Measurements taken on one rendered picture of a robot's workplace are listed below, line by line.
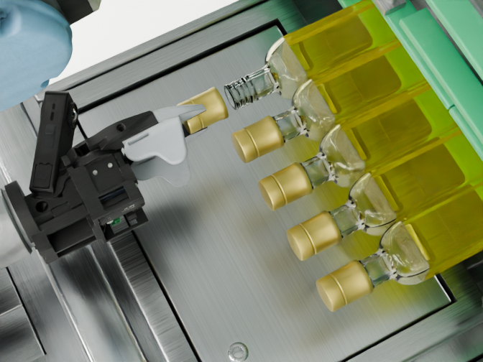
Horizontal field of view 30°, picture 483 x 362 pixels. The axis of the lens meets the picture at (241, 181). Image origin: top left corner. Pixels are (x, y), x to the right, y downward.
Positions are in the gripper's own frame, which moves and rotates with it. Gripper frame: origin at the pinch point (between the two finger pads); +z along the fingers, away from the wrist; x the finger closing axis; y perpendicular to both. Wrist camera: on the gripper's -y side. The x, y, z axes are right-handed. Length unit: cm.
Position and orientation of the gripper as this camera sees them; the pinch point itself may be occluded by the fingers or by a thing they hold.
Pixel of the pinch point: (190, 116)
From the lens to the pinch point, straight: 94.0
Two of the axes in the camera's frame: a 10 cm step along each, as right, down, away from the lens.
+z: 8.8, -4.3, 1.8
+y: 4.7, 8.2, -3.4
